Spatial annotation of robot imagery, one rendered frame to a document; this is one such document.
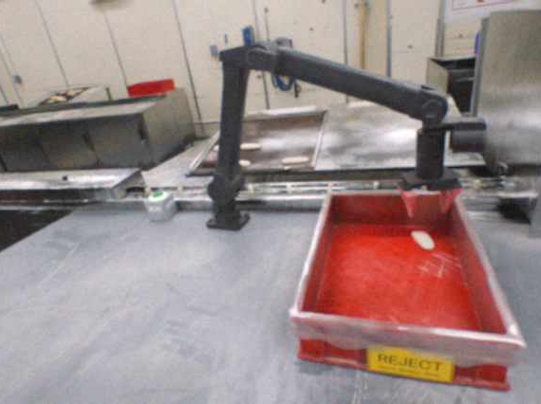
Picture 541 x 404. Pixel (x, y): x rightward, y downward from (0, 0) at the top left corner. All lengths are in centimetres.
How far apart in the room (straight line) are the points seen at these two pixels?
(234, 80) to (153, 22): 470
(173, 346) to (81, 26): 579
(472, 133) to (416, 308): 36
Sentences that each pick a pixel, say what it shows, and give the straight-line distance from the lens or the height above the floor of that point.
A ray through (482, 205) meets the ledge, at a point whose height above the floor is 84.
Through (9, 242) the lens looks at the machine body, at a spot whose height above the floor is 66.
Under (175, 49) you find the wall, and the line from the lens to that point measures 541.
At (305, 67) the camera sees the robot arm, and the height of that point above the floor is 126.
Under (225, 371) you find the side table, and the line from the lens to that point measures 67.
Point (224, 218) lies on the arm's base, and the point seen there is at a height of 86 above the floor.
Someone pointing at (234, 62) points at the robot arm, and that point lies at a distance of 85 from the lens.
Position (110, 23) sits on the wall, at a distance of 593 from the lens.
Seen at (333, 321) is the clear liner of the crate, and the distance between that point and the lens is 57.
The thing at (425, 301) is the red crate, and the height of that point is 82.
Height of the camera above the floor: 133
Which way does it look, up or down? 25 degrees down
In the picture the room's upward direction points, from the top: 9 degrees counter-clockwise
